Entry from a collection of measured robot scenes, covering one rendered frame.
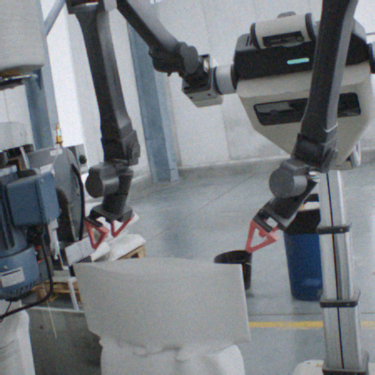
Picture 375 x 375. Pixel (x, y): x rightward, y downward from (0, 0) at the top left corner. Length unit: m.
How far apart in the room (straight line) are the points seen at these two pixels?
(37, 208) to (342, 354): 1.20
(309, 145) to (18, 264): 0.61
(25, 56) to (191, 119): 8.88
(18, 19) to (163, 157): 8.95
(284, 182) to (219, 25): 8.74
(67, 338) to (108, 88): 1.10
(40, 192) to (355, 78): 0.84
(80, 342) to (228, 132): 8.00
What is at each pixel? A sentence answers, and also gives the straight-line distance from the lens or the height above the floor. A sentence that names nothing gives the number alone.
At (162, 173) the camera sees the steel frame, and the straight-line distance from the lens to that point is 10.02.
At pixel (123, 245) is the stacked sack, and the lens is 4.73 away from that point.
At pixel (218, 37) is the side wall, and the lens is 9.65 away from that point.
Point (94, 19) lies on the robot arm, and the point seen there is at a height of 1.60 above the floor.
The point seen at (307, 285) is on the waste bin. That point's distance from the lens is 3.42.
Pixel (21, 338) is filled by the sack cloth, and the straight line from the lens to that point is 1.65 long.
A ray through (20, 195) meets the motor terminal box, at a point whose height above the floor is 1.28.
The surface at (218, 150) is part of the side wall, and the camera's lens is 9.74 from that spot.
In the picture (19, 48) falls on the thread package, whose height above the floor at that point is 1.56.
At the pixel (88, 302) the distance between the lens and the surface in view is 1.40.
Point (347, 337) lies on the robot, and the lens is 1.76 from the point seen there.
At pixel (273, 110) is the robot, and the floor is 1.34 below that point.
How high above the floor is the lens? 1.38
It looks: 8 degrees down
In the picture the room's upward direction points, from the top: 9 degrees counter-clockwise
